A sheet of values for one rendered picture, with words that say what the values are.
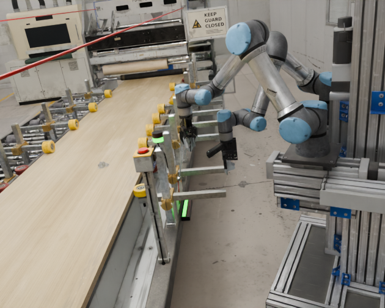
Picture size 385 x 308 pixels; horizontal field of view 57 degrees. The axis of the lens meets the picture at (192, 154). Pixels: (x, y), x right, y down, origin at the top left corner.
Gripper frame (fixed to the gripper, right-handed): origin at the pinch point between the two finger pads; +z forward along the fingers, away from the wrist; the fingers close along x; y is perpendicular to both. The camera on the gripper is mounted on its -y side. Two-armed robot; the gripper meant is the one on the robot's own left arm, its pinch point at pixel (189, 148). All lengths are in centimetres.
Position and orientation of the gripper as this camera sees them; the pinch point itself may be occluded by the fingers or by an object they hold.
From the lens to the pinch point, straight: 193.0
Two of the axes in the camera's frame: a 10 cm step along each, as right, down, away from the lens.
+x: 9.5, -2.2, 2.1
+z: 1.3, 9.1, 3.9
